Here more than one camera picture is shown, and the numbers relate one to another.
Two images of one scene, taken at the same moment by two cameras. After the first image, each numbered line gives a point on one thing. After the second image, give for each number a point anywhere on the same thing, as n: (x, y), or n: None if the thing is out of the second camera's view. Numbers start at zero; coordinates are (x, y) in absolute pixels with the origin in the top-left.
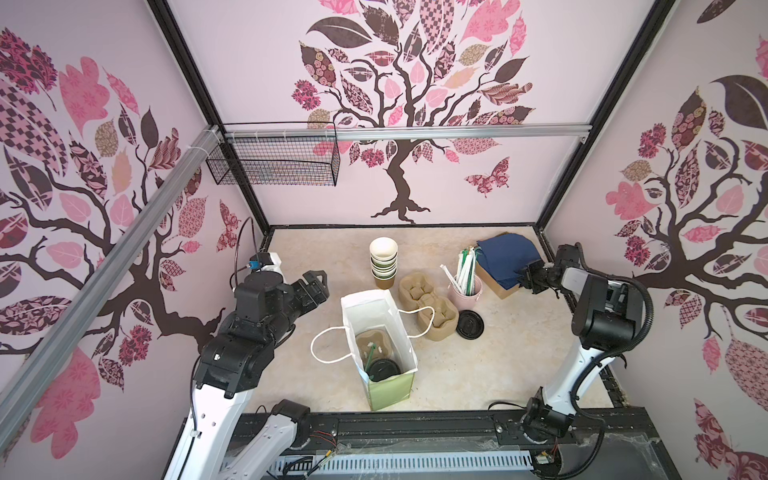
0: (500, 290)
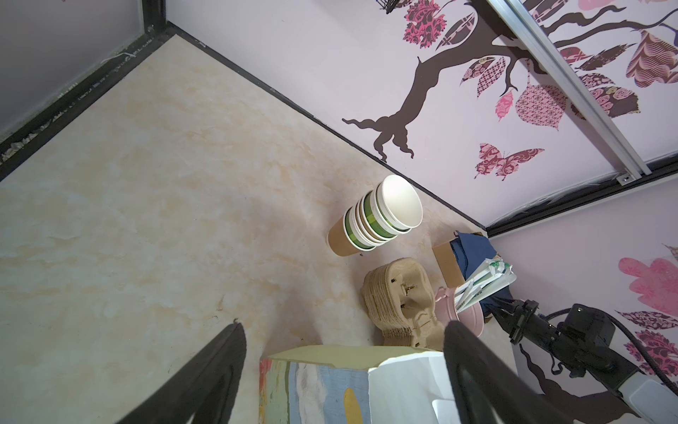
0: (449, 265)
